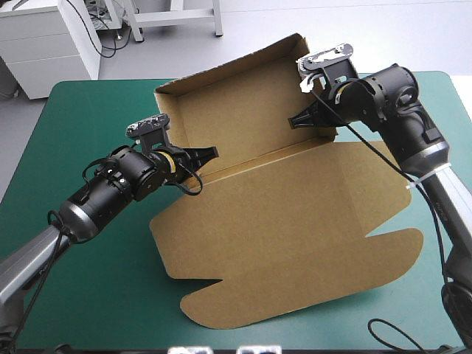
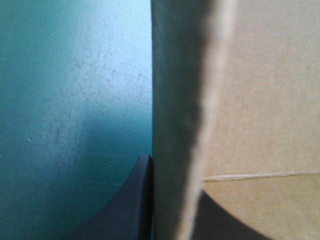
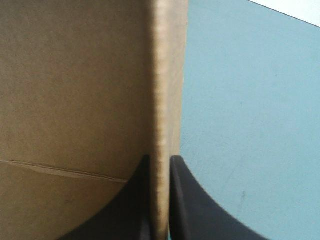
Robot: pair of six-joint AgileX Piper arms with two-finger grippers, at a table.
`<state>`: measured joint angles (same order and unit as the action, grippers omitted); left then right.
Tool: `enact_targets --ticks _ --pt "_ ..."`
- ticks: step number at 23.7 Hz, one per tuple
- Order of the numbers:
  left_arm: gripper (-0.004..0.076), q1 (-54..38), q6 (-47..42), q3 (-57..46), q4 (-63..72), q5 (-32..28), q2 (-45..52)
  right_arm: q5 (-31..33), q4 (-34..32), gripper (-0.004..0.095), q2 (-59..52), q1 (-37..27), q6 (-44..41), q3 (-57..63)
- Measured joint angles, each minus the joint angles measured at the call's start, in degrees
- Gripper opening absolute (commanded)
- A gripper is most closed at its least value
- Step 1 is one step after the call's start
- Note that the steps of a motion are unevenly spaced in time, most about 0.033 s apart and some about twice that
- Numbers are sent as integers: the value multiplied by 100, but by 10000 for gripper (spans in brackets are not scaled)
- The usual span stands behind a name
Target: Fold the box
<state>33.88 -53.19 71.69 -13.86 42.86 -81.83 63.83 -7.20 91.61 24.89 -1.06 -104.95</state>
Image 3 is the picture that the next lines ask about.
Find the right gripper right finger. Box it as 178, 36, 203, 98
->
169, 155, 271, 240

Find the brown cardboard box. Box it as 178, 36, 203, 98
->
0, 0, 190, 240

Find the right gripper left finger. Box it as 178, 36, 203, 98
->
57, 154, 152, 240

